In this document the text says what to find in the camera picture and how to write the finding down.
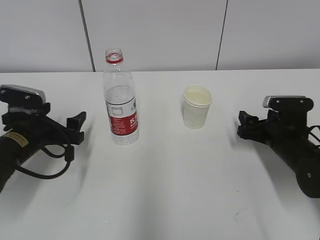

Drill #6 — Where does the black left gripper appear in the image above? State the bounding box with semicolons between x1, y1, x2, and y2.
1;103;87;146

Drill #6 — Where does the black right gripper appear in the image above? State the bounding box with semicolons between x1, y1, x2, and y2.
237;110;309;150

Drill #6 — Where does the white paper cup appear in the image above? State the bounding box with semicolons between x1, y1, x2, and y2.
182;85;213;129

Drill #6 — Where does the clear plastic water bottle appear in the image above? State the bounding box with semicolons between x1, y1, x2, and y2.
102;48;140;146

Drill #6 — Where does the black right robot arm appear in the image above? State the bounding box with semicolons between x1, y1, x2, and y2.
237;110;320;199

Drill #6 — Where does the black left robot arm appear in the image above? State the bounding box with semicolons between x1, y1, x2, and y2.
0;102;87;189

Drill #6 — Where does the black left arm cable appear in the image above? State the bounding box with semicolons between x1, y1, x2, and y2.
16;119;76;180

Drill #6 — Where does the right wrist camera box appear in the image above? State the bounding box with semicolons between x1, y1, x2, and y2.
262;95;314;113

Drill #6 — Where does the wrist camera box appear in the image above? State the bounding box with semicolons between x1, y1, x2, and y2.
0;84;47;109
262;95;314;113

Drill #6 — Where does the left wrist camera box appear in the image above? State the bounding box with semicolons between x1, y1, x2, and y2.
0;84;47;109

